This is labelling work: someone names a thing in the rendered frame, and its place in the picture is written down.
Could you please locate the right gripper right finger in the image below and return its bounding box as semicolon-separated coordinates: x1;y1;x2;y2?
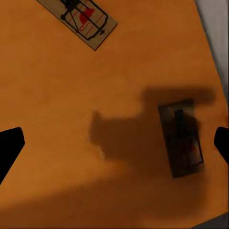
214;127;229;165

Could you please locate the mousetrap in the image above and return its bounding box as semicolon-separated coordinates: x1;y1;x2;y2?
37;0;118;51
158;99;206;178

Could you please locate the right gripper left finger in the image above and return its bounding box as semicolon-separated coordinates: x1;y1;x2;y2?
0;127;25;184

